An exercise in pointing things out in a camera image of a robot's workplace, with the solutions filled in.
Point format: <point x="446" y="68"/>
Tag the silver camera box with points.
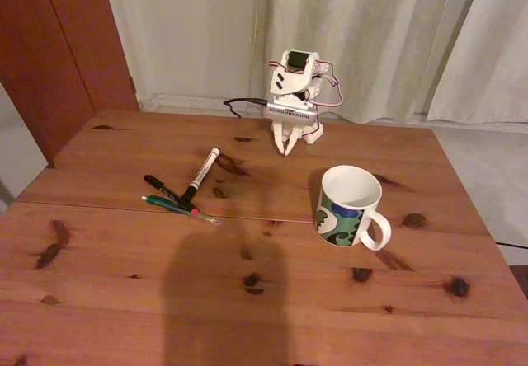
<point x="288" y="112"/>

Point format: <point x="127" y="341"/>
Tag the brown wooden cabinet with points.
<point x="62" y="53"/>

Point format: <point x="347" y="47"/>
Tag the black pen with red end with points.
<point x="163" y="190"/>

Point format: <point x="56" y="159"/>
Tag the dark brown furniture piece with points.
<point x="521" y="279"/>

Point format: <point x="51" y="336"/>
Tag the white marker with black cap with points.
<point x="202" y="172"/>

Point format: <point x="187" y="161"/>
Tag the green clear pen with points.
<point x="158" y="200"/>

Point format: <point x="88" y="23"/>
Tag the white curtain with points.
<point x="495" y="53"/>
<point x="371" y="32"/>

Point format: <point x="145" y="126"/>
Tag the white mug with green pattern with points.
<point x="338" y="226"/>

